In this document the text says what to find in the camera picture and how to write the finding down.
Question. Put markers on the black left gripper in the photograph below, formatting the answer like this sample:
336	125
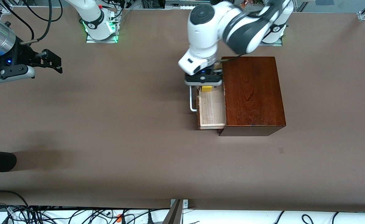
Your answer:
208	71

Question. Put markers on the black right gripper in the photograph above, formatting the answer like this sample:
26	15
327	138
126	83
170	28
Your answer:
21	53

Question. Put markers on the dark metal post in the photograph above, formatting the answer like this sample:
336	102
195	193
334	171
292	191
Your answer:
173	214

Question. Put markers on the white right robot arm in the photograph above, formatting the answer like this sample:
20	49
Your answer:
94	18

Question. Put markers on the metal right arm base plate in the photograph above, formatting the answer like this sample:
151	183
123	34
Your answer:
90	40

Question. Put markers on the metal corner bracket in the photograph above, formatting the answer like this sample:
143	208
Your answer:
185	203

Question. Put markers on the grey power strip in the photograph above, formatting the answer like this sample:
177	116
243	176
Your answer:
182	3

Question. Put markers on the yellow block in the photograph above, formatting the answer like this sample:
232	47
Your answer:
206	89

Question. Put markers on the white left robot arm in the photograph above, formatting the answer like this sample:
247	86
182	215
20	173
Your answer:
204	31

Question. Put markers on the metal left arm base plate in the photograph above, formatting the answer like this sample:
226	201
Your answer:
277	44

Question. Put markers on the dark brown wooden cabinet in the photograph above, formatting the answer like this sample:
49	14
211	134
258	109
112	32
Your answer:
254	93

